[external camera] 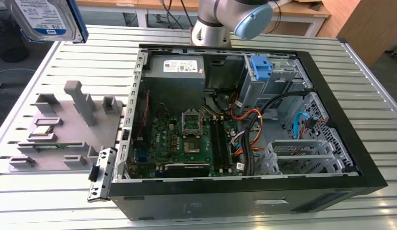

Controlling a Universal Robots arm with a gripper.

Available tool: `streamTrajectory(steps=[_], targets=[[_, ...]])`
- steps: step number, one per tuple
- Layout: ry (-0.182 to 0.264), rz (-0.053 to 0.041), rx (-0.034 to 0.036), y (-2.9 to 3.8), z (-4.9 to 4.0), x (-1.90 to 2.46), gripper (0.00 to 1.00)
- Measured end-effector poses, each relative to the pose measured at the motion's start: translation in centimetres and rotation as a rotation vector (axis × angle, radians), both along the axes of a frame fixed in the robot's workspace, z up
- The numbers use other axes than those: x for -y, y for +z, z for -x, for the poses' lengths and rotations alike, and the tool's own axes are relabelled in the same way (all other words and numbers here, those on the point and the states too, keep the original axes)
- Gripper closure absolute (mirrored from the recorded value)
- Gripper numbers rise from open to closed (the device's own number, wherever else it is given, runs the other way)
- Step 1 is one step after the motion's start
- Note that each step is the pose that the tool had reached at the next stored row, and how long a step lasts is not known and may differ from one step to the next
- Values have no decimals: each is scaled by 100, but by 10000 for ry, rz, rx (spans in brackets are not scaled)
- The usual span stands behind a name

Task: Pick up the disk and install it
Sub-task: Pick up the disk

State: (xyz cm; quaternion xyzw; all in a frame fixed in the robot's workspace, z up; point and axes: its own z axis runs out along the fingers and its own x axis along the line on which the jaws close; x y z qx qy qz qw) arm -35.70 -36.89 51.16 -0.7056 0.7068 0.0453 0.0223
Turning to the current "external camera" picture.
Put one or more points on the black RAM slot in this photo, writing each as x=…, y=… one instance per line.
x=217, y=143
x=225, y=143

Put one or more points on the black mesh bin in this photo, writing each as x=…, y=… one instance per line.
x=6, y=48

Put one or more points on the wooden desk white frame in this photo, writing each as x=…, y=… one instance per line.
x=310, y=12
x=106, y=3

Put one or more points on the hard disk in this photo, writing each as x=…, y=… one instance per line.
x=44, y=21

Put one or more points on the grey parts rack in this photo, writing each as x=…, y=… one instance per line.
x=74, y=141

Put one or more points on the black PC case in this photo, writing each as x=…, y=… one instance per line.
x=218, y=198

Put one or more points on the CPU socket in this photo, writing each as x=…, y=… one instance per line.
x=191, y=147

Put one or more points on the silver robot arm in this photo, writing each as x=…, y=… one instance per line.
x=211, y=31

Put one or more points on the black graphics card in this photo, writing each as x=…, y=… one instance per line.
x=186, y=170

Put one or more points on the wooden cabinet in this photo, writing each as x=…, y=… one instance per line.
x=370, y=28

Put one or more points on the blue drive latch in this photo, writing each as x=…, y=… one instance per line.
x=261, y=69

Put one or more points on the green motherboard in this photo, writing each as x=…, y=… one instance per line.
x=163, y=143

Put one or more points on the silver CPU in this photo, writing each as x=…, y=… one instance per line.
x=42, y=131

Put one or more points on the silver slot latch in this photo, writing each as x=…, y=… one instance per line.
x=103, y=172

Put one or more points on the grey power supply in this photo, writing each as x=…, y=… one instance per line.
x=173, y=83

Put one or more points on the silver drive cage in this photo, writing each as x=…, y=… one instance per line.
x=281, y=83

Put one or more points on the silver disk bay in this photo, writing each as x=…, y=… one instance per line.
x=304, y=157

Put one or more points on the green RAM stick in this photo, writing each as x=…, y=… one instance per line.
x=62, y=145

